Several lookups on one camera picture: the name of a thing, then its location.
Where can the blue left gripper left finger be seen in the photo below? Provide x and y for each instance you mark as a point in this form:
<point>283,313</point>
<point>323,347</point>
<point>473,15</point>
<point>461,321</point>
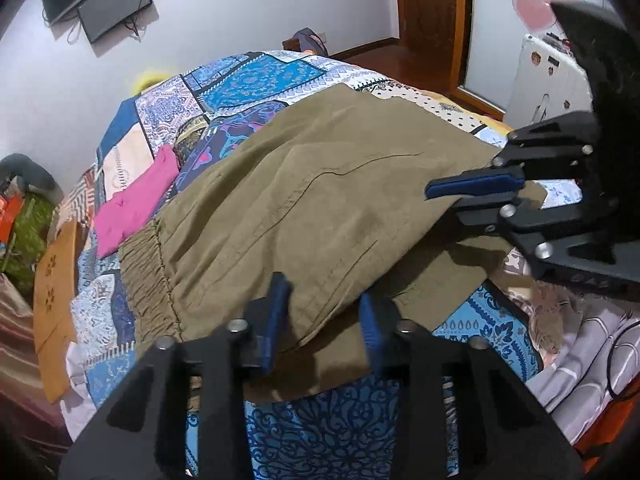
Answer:
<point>266,317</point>

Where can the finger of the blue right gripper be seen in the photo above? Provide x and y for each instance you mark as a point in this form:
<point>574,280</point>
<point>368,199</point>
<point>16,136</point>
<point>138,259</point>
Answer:
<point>478,182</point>

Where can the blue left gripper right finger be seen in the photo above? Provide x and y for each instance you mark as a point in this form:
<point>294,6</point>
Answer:
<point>378,318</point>

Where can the olive brown pants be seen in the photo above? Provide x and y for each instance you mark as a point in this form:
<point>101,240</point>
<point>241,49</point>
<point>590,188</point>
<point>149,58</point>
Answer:
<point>331,194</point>

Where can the white plastic cabinet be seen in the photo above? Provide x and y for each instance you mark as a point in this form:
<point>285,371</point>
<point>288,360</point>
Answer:
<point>548,83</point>

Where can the blue patchwork bedspread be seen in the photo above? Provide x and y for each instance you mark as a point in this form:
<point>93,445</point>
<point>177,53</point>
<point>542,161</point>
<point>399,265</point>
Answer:
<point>346,432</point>

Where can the grey striped sheet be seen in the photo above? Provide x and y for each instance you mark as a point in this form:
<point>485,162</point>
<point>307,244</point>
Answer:
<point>589,345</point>

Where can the pink folded cloth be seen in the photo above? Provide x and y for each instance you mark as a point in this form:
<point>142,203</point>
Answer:
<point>127,211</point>

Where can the brown wooden door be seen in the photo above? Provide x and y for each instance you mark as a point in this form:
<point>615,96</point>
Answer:
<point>435,34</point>

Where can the orange striped blanket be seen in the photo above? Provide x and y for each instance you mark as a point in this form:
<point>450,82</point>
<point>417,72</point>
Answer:
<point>77,205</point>

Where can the dark bag by bed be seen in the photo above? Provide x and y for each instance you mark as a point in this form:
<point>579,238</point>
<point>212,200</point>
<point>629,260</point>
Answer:
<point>306,40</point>

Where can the green patterned storage bag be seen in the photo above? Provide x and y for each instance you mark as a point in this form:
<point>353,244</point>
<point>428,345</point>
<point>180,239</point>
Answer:
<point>27,244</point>

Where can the striped red brown curtain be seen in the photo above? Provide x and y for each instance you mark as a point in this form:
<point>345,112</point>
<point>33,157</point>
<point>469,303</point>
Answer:
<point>25,410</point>

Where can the yellow headboard edge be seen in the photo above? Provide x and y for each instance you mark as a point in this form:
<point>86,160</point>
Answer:
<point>148,80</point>

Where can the orange box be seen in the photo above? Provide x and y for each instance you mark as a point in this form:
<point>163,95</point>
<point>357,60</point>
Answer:
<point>9,210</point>

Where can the grey stuffed pillow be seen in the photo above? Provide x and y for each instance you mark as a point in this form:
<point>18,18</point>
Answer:
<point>28,176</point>

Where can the small black wall monitor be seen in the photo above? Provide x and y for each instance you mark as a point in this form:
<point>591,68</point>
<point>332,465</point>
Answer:
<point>97,17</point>

